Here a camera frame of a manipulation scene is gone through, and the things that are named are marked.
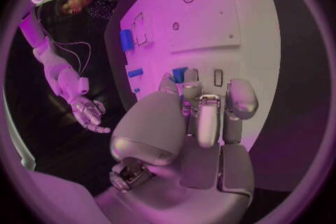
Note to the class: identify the white task board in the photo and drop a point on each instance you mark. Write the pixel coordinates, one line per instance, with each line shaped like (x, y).
(199, 39)

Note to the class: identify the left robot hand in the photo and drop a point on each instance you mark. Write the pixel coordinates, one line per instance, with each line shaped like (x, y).
(157, 127)

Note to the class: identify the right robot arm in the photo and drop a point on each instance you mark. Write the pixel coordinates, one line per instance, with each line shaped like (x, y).
(49, 56)

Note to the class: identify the large blue cylinder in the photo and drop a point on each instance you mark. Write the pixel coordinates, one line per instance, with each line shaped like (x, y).
(126, 40)

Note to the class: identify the blue block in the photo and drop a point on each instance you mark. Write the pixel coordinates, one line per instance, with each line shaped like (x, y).
(179, 75)

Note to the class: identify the small blue cylinder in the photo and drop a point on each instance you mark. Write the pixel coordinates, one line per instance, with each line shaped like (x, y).
(135, 73)

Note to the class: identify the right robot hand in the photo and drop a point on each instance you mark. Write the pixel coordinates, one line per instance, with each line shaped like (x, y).
(88, 112)

